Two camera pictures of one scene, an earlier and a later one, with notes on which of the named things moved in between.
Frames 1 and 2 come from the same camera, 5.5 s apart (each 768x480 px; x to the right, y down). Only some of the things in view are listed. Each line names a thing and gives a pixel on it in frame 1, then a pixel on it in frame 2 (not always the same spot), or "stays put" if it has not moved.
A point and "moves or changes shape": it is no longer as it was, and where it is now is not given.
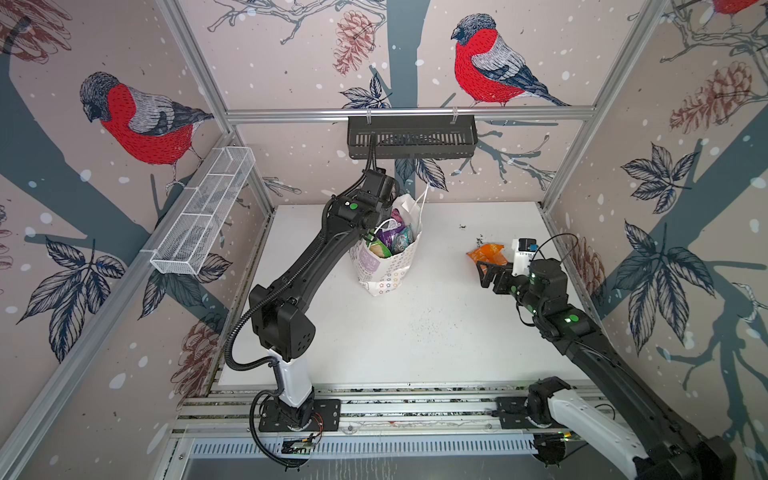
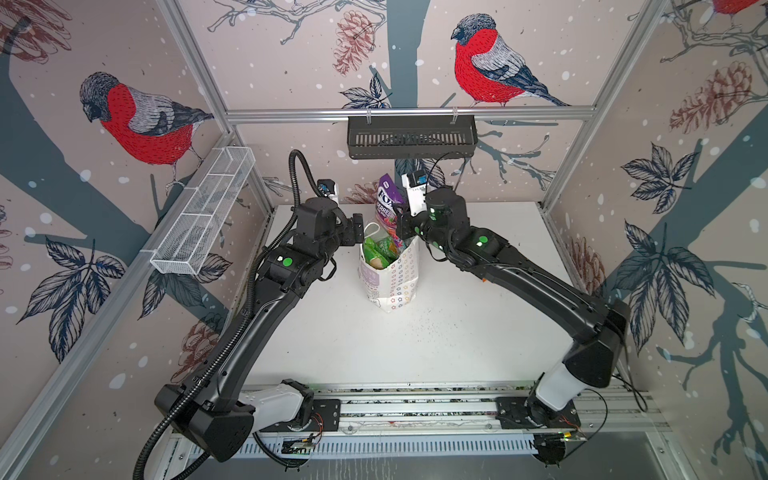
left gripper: [386, 213] → [353, 229]
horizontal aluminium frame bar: [478, 114] stays put
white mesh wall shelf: [201, 211] stays put
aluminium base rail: [367, 409] stays put
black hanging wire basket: [416, 139] stays put
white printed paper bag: [379, 275] moves or changes shape
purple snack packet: [387, 237] moves or changes shape
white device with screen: [523, 250] → [415, 182]
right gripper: [505, 276] → [408, 221]
